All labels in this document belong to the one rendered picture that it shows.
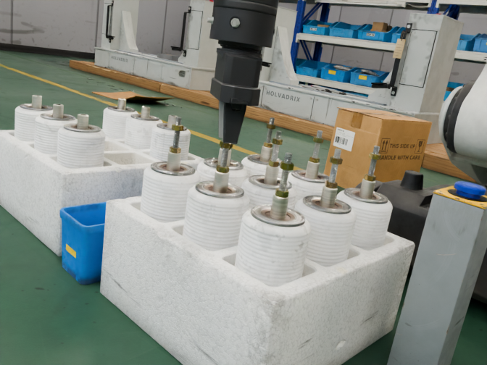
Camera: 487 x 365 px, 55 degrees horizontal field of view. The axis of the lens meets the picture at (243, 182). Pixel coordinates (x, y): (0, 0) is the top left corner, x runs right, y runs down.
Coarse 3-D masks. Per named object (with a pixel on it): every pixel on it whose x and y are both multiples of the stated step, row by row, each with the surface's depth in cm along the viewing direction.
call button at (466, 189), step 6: (456, 186) 65; (462, 186) 64; (468, 186) 64; (474, 186) 64; (480, 186) 65; (456, 192) 65; (462, 192) 64; (468, 192) 63; (474, 192) 63; (480, 192) 63
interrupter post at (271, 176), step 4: (268, 168) 79; (272, 168) 79; (276, 168) 79; (268, 172) 79; (272, 172) 79; (276, 172) 79; (268, 176) 79; (272, 176) 79; (276, 176) 79; (264, 180) 80; (268, 180) 79; (272, 180) 79; (276, 180) 80; (268, 184) 79; (272, 184) 79; (276, 184) 80
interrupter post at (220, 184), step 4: (216, 172) 70; (228, 172) 71; (216, 176) 71; (220, 176) 70; (224, 176) 70; (228, 176) 71; (216, 180) 71; (220, 180) 70; (224, 180) 70; (216, 184) 71; (220, 184) 71; (224, 184) 71; (216, 188) 71; (220, 188) 71; (224, 188) 71; (220, 192) 71; (224, 192) 71
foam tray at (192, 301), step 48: (144, 240) 74; (384, 240) 85; (144, 288) 75; (192, 288) 66; (240, 288) 60; (288, 288) 60; (336, 288) 66; (384, 288) 79; (192, 336) 68; (240, 336) 60; (288, 336) 60; (336, 336) 71
